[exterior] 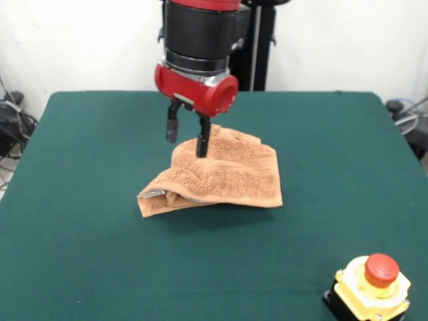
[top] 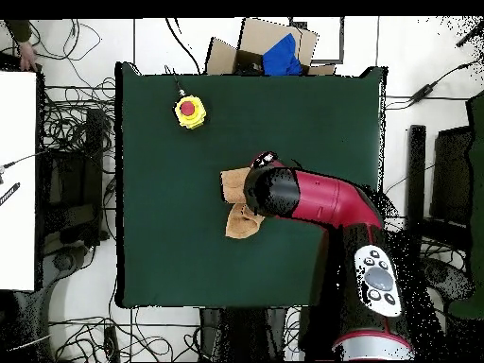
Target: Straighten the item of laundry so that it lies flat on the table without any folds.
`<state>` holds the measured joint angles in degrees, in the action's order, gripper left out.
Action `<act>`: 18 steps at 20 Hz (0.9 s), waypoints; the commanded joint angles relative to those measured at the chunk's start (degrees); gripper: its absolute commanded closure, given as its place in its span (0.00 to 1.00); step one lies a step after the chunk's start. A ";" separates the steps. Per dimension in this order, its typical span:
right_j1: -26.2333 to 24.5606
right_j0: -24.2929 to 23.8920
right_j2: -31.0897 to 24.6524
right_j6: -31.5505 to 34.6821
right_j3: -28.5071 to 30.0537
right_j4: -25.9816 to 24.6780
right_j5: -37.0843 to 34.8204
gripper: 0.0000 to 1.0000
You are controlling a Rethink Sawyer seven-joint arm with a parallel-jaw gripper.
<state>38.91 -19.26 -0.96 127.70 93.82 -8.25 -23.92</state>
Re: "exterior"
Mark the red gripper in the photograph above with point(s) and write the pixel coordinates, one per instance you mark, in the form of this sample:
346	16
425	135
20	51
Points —
187	88

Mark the orange terry towel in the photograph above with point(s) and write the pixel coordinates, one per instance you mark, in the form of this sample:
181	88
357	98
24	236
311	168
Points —
234	177

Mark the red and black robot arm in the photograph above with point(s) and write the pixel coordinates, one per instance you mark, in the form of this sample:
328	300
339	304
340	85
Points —
200	30

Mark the dark green table cloth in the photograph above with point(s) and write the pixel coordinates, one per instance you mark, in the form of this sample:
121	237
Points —
100	167

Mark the yellow emergency stop button box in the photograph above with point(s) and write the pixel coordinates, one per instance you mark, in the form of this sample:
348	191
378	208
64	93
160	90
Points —
368	294

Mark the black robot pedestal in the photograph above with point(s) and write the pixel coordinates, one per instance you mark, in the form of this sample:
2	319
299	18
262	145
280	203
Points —
262	50

